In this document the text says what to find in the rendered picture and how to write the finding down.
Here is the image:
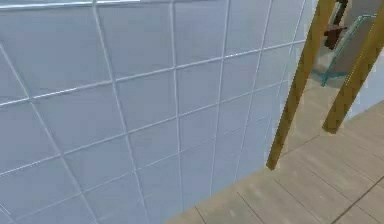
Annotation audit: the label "dark brown wooden furniture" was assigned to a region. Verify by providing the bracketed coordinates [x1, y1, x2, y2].
[323, 0, 350, 51]

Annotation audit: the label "brown wooden door frame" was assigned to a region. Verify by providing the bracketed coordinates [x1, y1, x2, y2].
[265, 0, 384, 171]

